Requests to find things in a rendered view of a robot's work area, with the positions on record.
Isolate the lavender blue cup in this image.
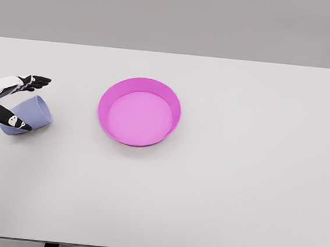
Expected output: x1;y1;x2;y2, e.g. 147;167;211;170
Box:
0;91;55;140

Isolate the pink round plate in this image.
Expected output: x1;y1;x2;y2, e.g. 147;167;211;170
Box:
94;74;184;152

